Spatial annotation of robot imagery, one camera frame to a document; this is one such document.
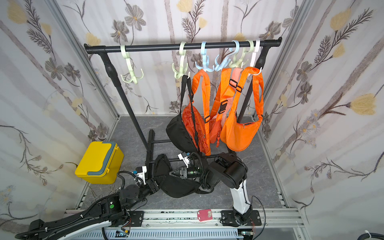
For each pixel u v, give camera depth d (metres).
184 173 0.75
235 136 0.73
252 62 0.56
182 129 0.81
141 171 0.70
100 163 0.78
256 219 0.75
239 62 0.58
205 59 0.54
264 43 0.51
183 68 0.55
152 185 0.67
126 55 0.47
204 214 0.75
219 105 0.80
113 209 0.58
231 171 0.53
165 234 0.70
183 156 0.80
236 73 0.60
